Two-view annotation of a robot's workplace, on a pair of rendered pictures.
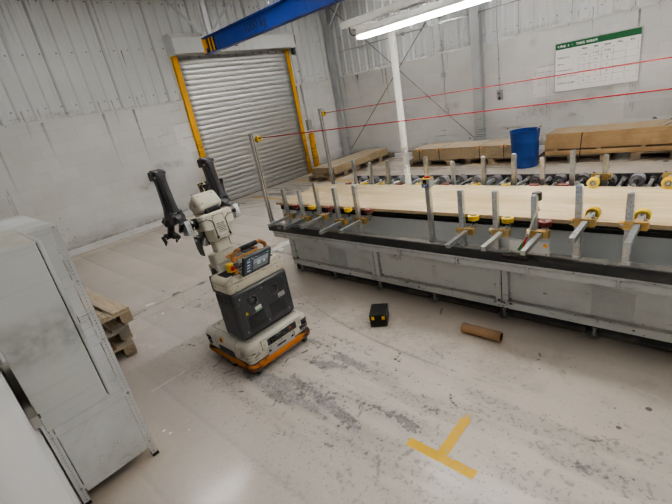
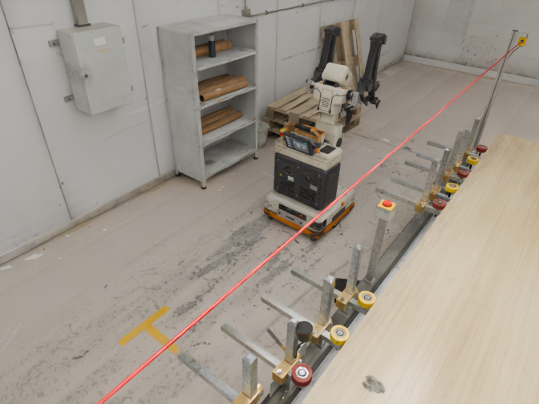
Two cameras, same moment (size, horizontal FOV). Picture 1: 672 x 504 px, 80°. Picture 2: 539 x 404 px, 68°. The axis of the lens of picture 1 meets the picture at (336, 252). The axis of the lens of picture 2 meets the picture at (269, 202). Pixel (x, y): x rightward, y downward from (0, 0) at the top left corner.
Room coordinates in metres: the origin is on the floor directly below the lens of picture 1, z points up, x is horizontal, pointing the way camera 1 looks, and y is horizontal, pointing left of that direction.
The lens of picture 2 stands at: (2.16, -2.23, 2.30)
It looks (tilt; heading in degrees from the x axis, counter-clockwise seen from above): 35 degrees down; 81
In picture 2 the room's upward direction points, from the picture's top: 2 degrees clockwise
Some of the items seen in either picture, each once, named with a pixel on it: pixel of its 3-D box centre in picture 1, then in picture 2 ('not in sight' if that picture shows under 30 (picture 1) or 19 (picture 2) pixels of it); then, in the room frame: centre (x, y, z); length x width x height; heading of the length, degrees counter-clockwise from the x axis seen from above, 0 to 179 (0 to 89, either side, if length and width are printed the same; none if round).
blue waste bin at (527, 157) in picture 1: (525, 147); not in sight; (7.71, -4.00, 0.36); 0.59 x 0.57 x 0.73; 134
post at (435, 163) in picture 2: (357, 210); (427, 191); (3.49, -0.26, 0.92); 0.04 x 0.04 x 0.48; 44
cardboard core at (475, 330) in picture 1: (481, 332); not in sight; (2.58, -0.98, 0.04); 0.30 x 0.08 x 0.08; 44
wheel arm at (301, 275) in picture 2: (462, 235); (328, 289); (2.67, -0.92, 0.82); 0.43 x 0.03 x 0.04; 134
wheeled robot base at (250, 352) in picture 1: (257, 331); (310, 201); (3.03, 0.79, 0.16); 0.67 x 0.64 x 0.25; 44
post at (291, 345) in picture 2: (534, 230); (290, 359); (2.41, -1.30, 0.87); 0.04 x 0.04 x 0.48; 44
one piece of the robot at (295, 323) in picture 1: (281, 333); (292, 212); (2.81, 0.55, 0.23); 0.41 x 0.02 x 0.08; 134
